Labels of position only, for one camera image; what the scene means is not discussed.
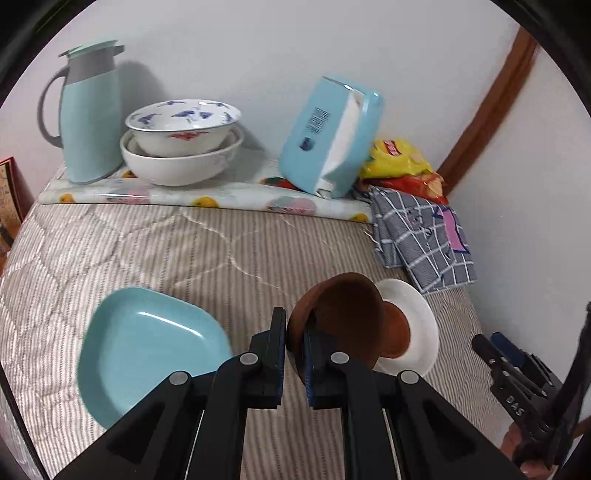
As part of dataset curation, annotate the blue patterned white bowl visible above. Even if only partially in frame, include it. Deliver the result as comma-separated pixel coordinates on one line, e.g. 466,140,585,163
124,99,242,158

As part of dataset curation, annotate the blue square plate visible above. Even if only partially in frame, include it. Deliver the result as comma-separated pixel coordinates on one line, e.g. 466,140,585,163
77,287,234,430

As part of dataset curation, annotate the brown wooden door frame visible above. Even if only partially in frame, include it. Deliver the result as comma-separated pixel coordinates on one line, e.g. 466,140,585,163
436,28,539,195

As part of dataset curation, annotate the large plain white bowl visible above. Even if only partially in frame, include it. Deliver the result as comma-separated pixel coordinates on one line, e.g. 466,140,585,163
120,126,245,186

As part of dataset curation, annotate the person's right hand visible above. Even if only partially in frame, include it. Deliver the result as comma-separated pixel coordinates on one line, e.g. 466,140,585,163
501,422,555,480

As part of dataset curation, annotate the light blue thermos jug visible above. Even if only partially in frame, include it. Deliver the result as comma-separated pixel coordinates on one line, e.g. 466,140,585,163
38,41,126,184

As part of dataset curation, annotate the small brown bowl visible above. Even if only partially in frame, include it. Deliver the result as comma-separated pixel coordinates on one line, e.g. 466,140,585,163
286,272,386,386
381,300,411,360

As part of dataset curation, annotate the red snack bag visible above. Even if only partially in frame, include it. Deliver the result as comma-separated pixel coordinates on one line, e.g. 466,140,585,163
369,171,450,206

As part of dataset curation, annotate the striped quilt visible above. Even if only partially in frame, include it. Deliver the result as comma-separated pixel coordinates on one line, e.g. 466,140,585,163
0,200,522,480

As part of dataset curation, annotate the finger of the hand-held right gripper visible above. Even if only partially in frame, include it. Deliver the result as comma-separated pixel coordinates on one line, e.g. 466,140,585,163
490,331,561,393
472,335,532,398

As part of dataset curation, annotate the blue checked cloth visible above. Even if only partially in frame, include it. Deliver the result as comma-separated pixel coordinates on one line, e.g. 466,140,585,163
353,182,478,294

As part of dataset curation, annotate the yellow chip bag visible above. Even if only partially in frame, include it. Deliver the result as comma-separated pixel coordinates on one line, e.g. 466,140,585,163
359,138,435,181

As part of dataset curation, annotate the light blue tissue box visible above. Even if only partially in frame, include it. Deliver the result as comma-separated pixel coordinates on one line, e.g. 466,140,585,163
278,76,385,199

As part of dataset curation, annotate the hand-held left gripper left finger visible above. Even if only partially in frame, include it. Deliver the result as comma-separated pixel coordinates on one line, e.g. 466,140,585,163
53,307,288,480

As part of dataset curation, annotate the fruit print plastic sheet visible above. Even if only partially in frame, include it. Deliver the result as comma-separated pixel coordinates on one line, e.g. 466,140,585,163
37,159,374,223

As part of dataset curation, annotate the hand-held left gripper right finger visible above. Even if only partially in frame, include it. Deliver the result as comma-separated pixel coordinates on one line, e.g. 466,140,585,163
302,323,529,480

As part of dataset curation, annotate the patterned hardcover book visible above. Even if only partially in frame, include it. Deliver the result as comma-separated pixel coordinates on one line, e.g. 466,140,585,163
0,157,35,273

